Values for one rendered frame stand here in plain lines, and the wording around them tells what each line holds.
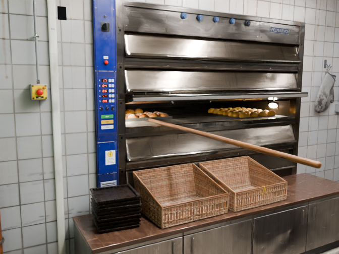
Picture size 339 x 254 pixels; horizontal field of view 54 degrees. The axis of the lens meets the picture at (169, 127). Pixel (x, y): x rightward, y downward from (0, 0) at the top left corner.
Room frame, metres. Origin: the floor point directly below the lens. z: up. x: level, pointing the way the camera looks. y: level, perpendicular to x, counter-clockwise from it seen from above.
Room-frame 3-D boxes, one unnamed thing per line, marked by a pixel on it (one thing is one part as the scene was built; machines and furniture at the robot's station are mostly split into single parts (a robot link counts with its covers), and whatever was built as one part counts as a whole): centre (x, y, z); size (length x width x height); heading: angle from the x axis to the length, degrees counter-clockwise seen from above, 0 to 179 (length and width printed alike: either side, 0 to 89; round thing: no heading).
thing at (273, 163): (2.88, -0.46, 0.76); 1.79 x 0.11 x 0.19; 118
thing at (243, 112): (3.54, -0.77, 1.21); 0.61 x 0.48 x 0.06; 28
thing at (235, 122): (2.90, -0.45, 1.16); 1.80 x 0.06 x 0.04; 118
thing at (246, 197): (2.65, -0.60, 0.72); 0.56 x 0.49 x 0.28; 120
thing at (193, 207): (2.37, -0.08, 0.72); 0.56 x 0.49 x 0.28; 120
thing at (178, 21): (2.90, -0.45, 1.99); 1.80 x 0.08 x 0.21; 118
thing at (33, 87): (2.13, 0.84, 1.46); 0.10 x 0.07 x 0.10; 118
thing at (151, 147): (2.88, -0.46, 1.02); 1.79 x 0.11 x 0.19; 118
